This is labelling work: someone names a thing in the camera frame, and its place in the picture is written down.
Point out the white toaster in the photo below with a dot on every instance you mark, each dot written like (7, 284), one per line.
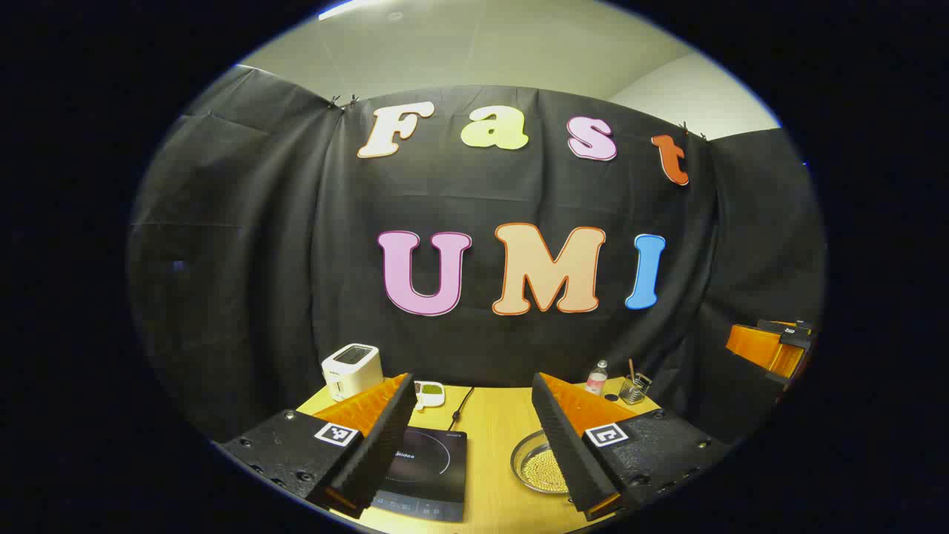
(352, 371)

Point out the white divided bean dish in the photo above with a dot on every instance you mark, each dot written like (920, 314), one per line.
(431, 391)

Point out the pile of yellow beans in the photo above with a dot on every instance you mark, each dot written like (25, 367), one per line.
(545, 469)

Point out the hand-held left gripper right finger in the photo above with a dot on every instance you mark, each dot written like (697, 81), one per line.
(567, 445)

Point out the black induction cooktop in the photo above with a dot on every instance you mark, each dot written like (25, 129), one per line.
(430, 475)

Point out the black backdrop cloth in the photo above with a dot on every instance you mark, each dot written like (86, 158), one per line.
(245, 259)

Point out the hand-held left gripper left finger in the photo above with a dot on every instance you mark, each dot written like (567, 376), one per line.
(382, 445)

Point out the clear bottle with pink label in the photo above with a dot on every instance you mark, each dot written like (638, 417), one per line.
(596, 380)

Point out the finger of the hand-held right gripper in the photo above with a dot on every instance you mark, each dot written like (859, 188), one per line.
(764, 352)

